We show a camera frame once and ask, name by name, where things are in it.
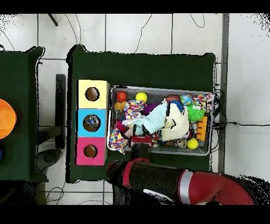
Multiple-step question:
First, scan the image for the crushed clear plastic bottle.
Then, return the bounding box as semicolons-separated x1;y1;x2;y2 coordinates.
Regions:
83;115;100;132

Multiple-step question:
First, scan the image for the green spiky ball with eyes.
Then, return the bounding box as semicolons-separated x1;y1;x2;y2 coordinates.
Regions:
187;104;206;123

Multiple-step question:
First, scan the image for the mint green cloth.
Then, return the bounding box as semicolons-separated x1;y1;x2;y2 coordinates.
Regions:
131;102;168;136

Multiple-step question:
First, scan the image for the long black floor cable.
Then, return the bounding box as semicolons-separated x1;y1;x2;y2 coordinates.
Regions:
213;121;270;130

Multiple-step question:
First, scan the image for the wooden three-hole box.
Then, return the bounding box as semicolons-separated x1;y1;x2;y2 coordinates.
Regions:
74;79;111;166

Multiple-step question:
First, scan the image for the brown toy football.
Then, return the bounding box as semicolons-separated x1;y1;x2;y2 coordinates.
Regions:
165;94;181;104

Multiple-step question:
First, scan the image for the dark green side tablecloth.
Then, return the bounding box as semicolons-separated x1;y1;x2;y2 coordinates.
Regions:
0;45;49;183

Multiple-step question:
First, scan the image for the orange ladder-shaped block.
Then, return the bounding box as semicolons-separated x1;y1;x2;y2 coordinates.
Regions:
196;116;208;142

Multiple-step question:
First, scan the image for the red orange ball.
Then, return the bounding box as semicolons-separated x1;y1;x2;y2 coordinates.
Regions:
116;91;128;102

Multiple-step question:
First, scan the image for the cream waffle cloth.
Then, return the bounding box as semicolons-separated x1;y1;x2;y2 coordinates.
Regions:
161;102;190;142

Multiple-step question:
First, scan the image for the wire mesh bin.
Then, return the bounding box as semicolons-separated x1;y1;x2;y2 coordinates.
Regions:
106;85;215;157

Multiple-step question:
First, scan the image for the black panel stand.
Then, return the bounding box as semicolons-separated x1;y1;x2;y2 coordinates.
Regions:
55;73;66;150

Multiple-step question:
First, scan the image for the orange bowl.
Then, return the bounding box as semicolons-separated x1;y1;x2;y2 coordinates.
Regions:
0;98;17;139

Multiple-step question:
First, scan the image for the globe print ball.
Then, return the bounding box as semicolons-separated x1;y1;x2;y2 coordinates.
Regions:
180;94;194;106

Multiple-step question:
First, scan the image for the yellow ball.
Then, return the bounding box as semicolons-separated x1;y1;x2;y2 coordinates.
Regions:
135;92;148;104
186;137;199;150

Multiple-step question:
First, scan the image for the purple knobbly toy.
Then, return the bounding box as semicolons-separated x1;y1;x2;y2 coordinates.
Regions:
142;102;158;116

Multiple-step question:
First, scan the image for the blue spiky ball with eyes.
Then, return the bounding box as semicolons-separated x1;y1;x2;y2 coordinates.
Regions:
167;100;185;111

